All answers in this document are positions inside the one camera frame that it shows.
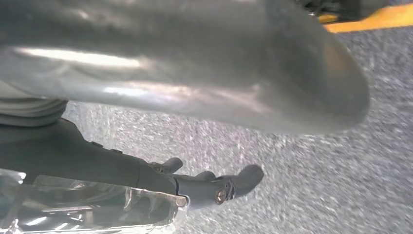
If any black robot foot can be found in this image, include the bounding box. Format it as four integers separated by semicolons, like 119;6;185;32
295;0;390;21

